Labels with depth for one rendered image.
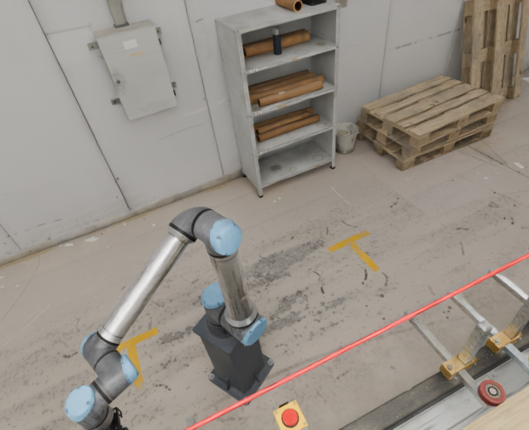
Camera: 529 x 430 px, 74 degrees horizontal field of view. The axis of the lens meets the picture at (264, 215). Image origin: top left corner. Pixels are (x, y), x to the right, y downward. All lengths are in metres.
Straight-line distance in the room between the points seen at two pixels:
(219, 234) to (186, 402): 1.52
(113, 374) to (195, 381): 1.27
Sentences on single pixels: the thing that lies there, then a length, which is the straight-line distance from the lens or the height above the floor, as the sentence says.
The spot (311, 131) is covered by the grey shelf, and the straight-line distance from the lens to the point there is 3.50.
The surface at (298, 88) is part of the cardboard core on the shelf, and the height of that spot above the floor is 0.97.
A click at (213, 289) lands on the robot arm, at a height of 0.87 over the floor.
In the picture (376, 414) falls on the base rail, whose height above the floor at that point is 0.70.
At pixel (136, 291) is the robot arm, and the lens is 1.33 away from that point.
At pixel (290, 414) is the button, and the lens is 1.08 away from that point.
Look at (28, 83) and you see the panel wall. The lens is 3.16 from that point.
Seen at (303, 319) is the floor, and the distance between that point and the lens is 2.63.
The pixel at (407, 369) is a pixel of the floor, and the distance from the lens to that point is 2.54.
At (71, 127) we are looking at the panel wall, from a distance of 3.27.
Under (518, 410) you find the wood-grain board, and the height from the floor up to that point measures 0.90.
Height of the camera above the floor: 2.26
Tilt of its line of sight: 42 degrees down
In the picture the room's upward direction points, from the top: 8 degrees counter-clockwise
